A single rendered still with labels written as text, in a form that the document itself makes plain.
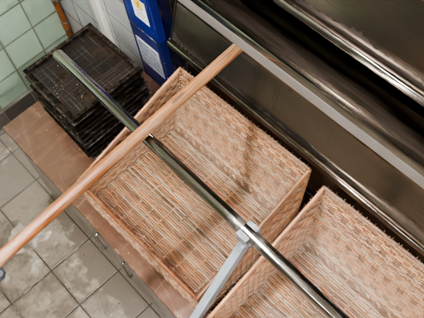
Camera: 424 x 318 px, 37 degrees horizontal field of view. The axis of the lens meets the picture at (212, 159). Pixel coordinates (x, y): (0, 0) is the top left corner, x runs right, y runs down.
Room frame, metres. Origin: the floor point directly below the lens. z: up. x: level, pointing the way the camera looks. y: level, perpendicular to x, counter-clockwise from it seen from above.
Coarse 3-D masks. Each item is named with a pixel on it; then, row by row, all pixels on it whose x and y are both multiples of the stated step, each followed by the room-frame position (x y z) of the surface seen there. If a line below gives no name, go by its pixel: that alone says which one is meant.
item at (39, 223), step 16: (224, 64) 0.97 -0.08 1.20; (192, 80) 0.94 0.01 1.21; (208, 80) 0.94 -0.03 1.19; (176, 96) 0.90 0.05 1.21; (160, 112) 0.87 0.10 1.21; (144, 128) 0.83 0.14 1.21; (128, 144) 0.80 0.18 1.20; (112, 160) 0.77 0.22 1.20; (96, 176) 0.74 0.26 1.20; (64, 192) 0.71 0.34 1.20; (80, 192) 0.71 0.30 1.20; (48, 208) 0.68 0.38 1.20; (64, 208) 0.68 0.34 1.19; (32, 224) 0.65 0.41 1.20; (48, 224) 0.65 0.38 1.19; (16, 240) 0.62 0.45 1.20; (0, 256) 0.59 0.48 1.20
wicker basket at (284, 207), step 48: (192, 96) 1.20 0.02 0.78; (144, 144) 1.15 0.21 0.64; (192, 144) 1.14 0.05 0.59; (240, 144) 1.01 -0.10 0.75; (96, 192) 1.03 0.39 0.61; (144, 192) 1.00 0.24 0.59; (192, 192) 0.96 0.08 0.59; (240, 192) 0.93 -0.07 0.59; (288, 192) 0.78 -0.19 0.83; (144, 240) 0.83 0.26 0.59; (192, 240) 0.80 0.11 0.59; (192, 288) 0.65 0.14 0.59
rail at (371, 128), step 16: (192, 0) 0.98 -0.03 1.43; (208, 0) 0.96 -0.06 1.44; (224, 16) 0.90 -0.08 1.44; (240, 32) 0.85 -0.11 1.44; (256, 48) 0.81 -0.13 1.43; (272, 48) 0.80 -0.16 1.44; (288, 64) 0.75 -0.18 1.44; (304, 80) 0.71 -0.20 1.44; (320, 96) 0.67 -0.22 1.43; (336, 96) 0.66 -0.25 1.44; (352, 112) 0.61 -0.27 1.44; (368, 128) 0.57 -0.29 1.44; (384, 144) 0.54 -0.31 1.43; (400, 144) 0.53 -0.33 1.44; (416, 160) 0.49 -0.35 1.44
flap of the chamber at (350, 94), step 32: (224, 0) 0.98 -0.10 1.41; (256, 0) 0.97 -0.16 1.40; (224, 32) 0.89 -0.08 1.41; (256, 32) 0.87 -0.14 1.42; (288, 32) 0.86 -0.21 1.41; (320, 64) 0.76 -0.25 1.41; (352, 64) 0.75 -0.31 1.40; (352, 96) 0.67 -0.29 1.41; (384, 96) 0.66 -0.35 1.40; (352, 128) 0.60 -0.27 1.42; (384, 128) 0.58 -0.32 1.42; (416, 128) 0.57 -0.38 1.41
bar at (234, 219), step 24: (72, 72) 1.07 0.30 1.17; (96, 96) 0.98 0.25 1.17; (120, 120) 0.90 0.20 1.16; (240, 216) 0.58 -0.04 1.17; (240, 240) 0.53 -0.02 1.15; (264, 240) 0.51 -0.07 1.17; (288, 264) 0.45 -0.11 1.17; (216, 288) 0.47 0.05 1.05; (312, 288) 0.39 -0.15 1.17; (192, 312) 0.45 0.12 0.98; (336, 312) 0.33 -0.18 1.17
